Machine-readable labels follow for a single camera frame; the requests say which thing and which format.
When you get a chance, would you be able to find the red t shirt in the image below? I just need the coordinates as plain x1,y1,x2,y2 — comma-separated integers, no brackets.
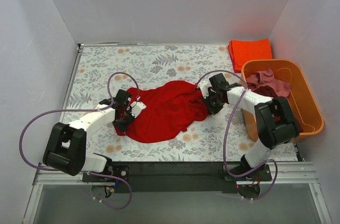
116,81,208,143

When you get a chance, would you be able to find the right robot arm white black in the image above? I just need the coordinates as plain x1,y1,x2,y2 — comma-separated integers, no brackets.
195,70,300,180

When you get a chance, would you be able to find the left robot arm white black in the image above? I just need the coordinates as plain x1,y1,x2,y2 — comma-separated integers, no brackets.
42,90,132,182

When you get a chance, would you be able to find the folded magenta shirt under orange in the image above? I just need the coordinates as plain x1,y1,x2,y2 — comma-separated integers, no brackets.
232,59,243,73

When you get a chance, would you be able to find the dark maroon t shirt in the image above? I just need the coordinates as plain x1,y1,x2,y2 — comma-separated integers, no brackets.
252,85,303,133

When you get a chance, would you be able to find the pink t shirt in basket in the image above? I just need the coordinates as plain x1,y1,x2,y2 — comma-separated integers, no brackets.
245,68,291,97

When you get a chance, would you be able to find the floral patterned table mat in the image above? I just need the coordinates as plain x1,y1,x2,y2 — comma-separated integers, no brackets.
53,45,298,162

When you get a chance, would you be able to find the folded orange t shirt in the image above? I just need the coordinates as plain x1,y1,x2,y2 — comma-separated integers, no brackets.
228,38,273,65

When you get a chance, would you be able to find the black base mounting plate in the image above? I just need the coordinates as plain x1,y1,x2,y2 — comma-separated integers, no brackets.
81,161,273,194

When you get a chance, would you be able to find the orange plastic basket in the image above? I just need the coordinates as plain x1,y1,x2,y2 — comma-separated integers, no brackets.
241,59,324,141

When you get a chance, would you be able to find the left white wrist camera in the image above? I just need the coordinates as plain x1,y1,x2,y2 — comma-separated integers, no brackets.
130,101,147,118

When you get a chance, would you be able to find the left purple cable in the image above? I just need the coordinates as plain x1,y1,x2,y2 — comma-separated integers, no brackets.
19,72,141,210

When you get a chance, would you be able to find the aluminium frame rail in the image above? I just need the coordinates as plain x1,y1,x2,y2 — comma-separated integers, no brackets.
23,160,331,223

